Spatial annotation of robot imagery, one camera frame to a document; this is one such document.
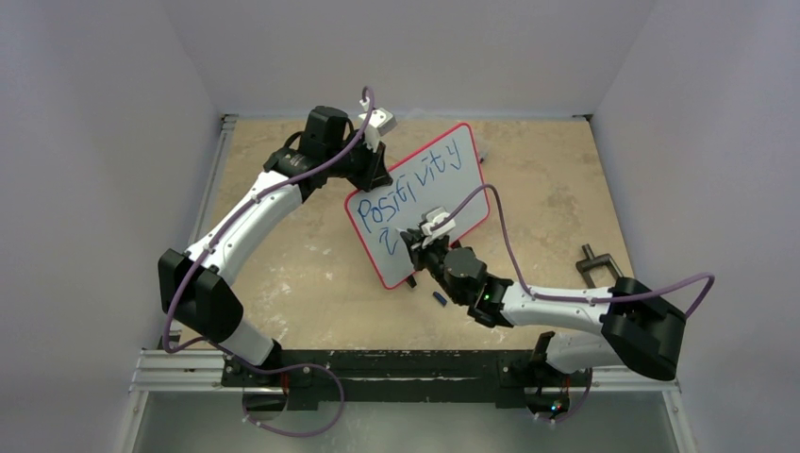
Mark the blue marker cap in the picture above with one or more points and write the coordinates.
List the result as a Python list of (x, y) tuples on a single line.
[(440, 299)]

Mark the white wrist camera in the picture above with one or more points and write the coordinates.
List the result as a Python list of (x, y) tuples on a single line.
[(436, 224), (381, 122)]

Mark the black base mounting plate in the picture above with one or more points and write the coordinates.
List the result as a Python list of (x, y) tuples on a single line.
[(507, 379)]

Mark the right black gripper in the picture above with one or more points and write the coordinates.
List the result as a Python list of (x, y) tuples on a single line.
[(424, 252)]

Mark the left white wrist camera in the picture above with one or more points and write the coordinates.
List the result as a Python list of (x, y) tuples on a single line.
[(381, 122)]

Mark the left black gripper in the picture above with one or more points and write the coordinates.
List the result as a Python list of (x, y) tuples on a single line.
[(375, 174)]

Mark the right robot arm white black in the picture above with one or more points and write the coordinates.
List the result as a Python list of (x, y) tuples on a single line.
[(619, 325)]

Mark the dark metal clamp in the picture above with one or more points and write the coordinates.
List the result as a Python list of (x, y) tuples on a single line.
[(592, 261)]

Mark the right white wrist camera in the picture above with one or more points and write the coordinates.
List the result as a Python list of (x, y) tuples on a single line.
[(436, 224)]

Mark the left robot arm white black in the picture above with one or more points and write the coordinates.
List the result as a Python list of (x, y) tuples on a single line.
[(195, 284)]

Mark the red framed whiteboard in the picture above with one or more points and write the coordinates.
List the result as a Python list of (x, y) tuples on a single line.
[(439, 175)]

